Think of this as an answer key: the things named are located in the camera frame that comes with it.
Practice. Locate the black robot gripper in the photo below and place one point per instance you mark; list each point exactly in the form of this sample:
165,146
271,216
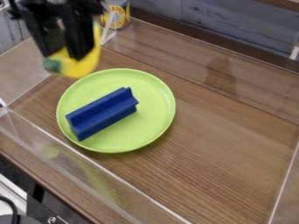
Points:
77,21

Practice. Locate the yellow toy banana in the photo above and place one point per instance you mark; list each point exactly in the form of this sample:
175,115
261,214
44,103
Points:
65,66

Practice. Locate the lime green plate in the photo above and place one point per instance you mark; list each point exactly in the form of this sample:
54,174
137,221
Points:
140,128

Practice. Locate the yellow labelled tin can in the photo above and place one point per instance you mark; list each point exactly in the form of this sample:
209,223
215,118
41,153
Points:
116,15

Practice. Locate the blue foam block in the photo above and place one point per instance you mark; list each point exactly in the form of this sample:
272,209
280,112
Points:
89,119

